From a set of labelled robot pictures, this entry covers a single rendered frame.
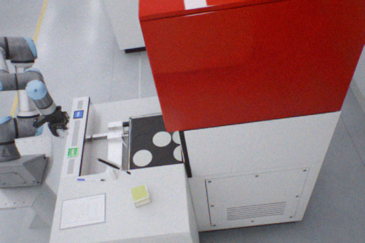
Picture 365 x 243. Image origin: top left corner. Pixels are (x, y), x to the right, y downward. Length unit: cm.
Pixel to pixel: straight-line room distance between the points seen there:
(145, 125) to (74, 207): 59
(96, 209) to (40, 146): 69
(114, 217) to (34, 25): 352
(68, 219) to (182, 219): 52
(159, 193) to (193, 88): 58
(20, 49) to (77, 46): 227
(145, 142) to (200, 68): 78
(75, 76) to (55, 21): 110
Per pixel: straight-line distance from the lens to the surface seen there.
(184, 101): 139
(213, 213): 229
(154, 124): 200
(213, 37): 120
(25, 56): 202
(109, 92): 356
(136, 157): 190
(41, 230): 295
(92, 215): 172
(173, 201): 166
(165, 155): 187
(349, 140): 313
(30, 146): 229
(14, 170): 202
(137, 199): 162
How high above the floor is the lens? 244
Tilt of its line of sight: 51 degrees down
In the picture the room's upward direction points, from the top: 11 degrees counter-clockwise
